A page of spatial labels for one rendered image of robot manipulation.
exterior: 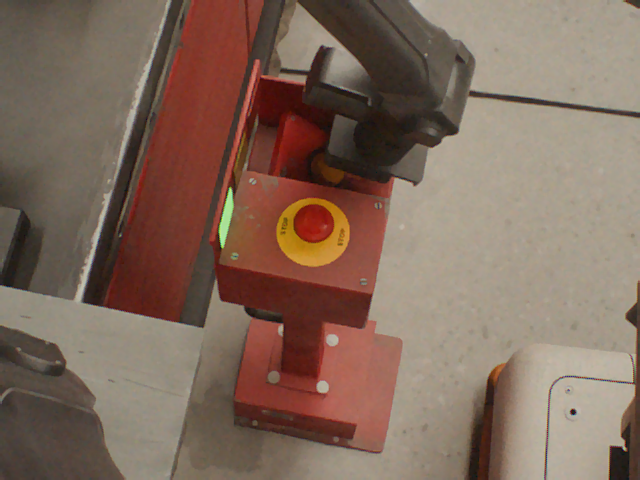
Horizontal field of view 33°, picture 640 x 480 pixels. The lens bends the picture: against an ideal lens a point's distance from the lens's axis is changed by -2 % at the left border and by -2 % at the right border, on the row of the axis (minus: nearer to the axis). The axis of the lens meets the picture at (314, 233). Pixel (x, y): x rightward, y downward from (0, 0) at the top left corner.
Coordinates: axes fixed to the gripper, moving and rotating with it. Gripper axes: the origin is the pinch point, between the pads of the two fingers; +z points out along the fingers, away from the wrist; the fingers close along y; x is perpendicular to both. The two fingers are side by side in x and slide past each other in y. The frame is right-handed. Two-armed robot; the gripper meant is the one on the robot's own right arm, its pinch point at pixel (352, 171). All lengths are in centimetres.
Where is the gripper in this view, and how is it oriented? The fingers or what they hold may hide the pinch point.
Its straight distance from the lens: 118.9
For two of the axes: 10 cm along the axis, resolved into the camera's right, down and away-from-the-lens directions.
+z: -2.8, 3.0, 9.1
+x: -2.0, 9.1, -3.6
